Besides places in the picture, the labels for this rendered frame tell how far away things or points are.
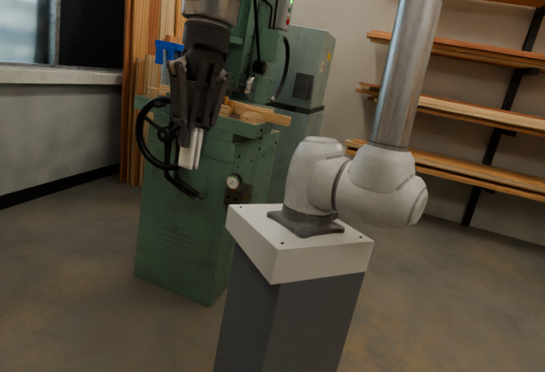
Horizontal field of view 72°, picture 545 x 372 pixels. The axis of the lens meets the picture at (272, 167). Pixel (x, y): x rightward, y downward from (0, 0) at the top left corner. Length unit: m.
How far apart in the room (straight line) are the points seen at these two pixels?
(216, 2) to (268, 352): 0.91
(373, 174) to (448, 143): 3.01
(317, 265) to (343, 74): 3.01
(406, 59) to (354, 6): 3.00
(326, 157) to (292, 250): 0.27
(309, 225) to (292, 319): 0.27
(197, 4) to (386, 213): 0.65
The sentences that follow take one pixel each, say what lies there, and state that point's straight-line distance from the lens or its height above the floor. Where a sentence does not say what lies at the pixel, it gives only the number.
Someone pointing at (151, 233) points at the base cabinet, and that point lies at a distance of 1.91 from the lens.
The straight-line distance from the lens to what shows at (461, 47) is 3.45.
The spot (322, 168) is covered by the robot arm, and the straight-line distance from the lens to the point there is 1.03.
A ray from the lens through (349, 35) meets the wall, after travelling 3.92.
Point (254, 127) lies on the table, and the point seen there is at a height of 0.89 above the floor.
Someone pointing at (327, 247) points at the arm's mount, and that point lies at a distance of 1.05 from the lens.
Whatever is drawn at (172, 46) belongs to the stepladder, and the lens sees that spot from 2.60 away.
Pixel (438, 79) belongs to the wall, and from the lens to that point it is 3.90.
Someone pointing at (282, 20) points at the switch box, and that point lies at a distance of 1.96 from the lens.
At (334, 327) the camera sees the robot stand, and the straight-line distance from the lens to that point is 1.26.
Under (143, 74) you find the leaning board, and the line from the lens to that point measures 3.07.
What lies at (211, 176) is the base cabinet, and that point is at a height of 0.63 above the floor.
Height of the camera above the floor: 1.14
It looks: 15 degrees down
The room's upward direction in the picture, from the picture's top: 11 degrees clockwise
